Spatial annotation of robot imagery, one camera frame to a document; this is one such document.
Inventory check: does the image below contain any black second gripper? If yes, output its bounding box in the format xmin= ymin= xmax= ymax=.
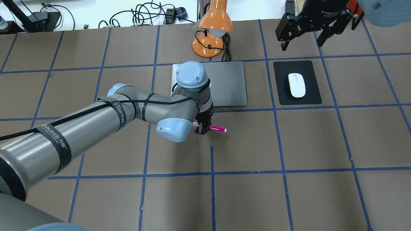
xmin=275 ymin=0 xmax=353 ymax=51

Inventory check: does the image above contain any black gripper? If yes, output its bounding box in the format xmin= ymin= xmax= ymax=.
xmin=196 ymin=106 xmax=214 ymax=135

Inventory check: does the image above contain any pink marker pen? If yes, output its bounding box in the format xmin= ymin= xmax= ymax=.
xmin=193 ymin=122 xmax=227 ymax=133

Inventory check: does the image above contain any second grey robot arm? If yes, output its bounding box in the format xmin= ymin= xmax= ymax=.
xmin=275 ymin=0 xmax=411 ymax=51

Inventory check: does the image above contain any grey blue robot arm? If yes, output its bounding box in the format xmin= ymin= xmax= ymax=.
xmin=1 ymin=35 xmax=294 ymax=231

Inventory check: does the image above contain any black mousepad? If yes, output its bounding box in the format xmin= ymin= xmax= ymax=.
xmin=273 ymin=60 xmax=322 ymax=106

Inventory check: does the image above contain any white computer mouse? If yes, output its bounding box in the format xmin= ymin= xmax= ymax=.
xmin=288 ymin=73 xmax=306 ymax=98

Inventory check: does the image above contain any silver apple laptop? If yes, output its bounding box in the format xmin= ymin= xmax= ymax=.
xmin=169 ymin=61 xmax=248 ymax=107

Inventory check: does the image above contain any orange desk lamp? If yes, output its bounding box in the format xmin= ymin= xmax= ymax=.
xmin=192 ymin=0 xmax=233 ymax=62

